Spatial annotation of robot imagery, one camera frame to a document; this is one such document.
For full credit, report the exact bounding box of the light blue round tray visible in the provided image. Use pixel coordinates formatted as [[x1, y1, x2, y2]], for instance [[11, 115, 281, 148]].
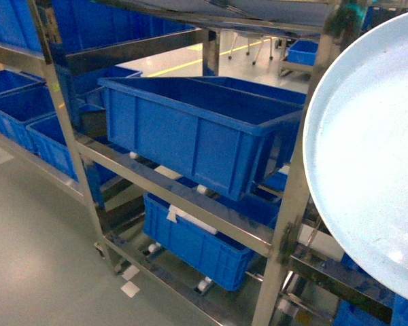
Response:
[[303, 13, 408, 300]]

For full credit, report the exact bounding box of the blue bin lower shelf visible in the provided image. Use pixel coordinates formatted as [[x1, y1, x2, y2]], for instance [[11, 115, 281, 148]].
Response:
[[143, 193, 254, 291]]

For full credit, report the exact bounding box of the blue bin shelf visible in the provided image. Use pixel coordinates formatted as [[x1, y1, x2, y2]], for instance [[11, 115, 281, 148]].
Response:
[[143, 193, 254, 291], [0, 86, 55, 153]]

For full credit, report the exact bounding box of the blue bin left shelf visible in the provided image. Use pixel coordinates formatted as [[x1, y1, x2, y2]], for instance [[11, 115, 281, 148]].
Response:
[[0, 86, 55, 153]]

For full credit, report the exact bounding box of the stainless steel rack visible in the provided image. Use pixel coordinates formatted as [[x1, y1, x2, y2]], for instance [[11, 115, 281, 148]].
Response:
[[0, 1, 408, 325]]

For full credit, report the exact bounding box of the blue bin behind target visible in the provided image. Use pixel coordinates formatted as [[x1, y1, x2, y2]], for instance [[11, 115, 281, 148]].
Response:
[[186, 75, 307, 106]]

